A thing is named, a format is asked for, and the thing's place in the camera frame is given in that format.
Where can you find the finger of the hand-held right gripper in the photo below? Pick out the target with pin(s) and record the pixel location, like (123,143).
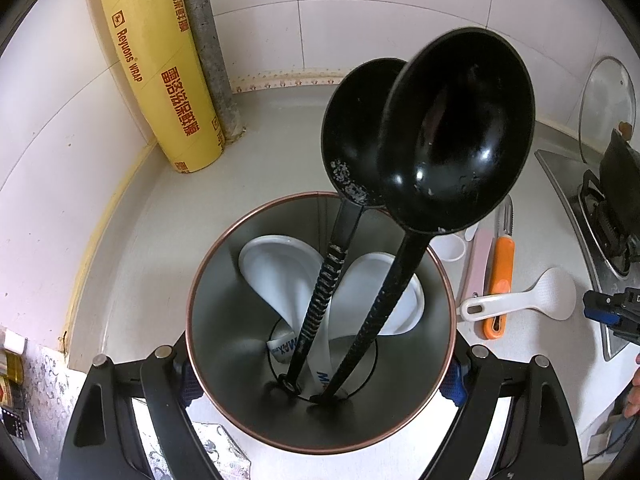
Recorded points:
(607,319)
(607,301)

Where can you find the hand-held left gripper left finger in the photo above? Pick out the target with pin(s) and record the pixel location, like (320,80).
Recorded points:
(189,385)

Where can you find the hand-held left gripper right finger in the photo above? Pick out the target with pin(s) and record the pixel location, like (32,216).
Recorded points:
(454,385)

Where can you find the red metal cup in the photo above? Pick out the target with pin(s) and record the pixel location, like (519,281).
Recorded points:
(240,360)

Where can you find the white rice paddle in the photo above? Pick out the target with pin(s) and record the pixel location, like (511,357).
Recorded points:
(550,292)

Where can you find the large white printed spoon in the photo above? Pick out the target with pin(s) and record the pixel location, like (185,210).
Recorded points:
(272,270)
(390,300)

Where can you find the black ladle spoon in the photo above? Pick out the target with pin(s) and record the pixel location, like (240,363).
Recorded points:
(360,125)
(460,125)

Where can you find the person's right hand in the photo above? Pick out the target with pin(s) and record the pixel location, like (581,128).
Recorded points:
(634,390)

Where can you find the small white box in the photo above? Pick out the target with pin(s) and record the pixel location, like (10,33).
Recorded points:
(607,435)

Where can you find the steel gas stove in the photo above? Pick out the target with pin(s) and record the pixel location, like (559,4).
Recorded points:
(565,185)

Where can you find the black wok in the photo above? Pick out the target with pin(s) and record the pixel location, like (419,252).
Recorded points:
(620,175)

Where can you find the white capped jar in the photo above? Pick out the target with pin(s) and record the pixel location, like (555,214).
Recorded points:
(16,344)

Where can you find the glass pot lid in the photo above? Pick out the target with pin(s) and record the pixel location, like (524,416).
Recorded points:
(602,105)

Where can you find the yellow cling wrap roll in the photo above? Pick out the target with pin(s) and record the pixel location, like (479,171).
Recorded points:
(155,60)

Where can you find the grey pipe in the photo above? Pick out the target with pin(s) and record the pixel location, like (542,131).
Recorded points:
(210,50)

